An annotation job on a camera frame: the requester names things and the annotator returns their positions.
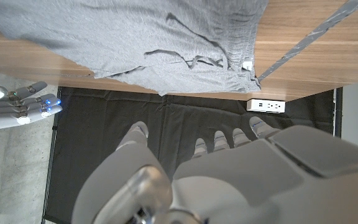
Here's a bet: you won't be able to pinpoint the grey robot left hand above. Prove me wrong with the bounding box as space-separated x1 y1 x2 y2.
71 116 358 224

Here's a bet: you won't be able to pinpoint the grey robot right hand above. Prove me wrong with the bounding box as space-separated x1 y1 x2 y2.
0 81 63 135

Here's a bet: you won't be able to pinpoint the grey cotton shorts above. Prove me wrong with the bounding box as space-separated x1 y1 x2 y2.
0 0 270 96

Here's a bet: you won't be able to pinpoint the white power strip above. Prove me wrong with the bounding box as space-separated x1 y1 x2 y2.
246 98 286 113

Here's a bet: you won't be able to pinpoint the black backdrop curtain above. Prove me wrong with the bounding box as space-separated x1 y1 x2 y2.
42 86 344 224

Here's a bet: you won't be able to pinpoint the grey tape outline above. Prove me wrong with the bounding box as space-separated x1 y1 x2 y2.
257 0 358 82

